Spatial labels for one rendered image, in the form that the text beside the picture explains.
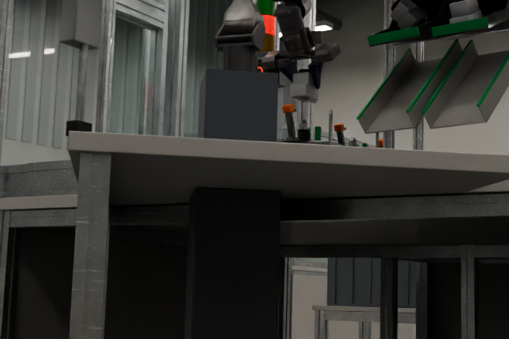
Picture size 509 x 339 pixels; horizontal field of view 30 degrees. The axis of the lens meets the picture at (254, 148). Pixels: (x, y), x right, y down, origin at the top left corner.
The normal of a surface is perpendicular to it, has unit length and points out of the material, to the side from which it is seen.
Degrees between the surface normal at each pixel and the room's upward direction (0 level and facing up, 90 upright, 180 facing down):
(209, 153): 90
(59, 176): 90
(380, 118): 45
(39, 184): 90
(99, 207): 90
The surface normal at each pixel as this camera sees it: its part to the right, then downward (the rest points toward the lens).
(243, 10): -0.33, -0.39
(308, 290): 0.80, -0.07
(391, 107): -0.46, -0.80
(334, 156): 0.15, -0.15
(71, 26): -0.54, -0.15
